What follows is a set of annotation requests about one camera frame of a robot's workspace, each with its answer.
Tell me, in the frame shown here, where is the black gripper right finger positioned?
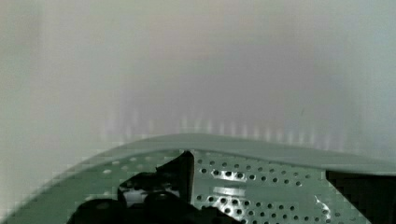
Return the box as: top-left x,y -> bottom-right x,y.
326,171 -> 396,224

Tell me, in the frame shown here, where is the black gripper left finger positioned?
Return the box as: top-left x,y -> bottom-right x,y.
66,151 -> 240,224

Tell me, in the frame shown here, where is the green plastic strainer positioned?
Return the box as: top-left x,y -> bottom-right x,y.
2,134 -> 395,224

